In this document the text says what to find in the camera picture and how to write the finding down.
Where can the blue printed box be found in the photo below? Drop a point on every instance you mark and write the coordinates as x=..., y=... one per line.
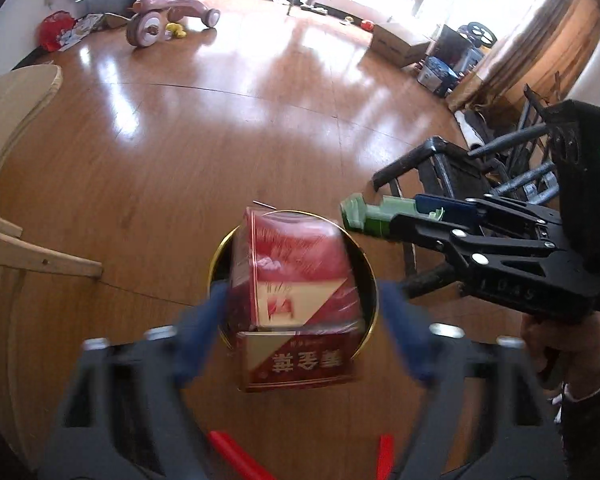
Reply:
x=437, y=75

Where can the pink tricycle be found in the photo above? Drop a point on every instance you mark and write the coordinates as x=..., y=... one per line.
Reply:
x=175, y=7

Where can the red and gold box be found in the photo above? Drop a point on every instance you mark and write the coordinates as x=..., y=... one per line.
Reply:
x=300, y=360

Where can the yellow toy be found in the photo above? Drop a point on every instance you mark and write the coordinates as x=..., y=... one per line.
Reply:
x=176, y=31

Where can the person's right hand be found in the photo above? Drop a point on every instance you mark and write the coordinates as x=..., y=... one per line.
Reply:
x=570, y=345

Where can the red cigarette box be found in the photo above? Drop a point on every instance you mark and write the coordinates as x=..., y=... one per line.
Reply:
x=290, y=265

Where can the red plastic bar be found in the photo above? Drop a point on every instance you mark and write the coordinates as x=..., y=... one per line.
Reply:
x=386, y=457
x=235, y=455

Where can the printed paper package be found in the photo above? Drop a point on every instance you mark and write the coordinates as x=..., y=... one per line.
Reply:
x=84, y=27

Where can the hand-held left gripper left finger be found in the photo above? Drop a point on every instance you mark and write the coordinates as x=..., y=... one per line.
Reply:
x=200, y=330

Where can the red bag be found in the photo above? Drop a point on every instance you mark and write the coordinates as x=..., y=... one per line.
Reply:
x=55, y=30

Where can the light wooden chair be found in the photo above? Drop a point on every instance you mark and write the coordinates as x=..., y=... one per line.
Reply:
x=15, y=110

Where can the beige curtain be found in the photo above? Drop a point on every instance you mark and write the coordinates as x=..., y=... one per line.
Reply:
x=540, y=45

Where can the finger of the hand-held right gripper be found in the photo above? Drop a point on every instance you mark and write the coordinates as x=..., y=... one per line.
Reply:
x=430, y=232
x=450, y=206

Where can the gold-rimmed round bin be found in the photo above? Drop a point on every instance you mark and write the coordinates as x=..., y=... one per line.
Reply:
x=364, y=266

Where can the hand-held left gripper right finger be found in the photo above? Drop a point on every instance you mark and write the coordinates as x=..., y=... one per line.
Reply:
x=405, y=330

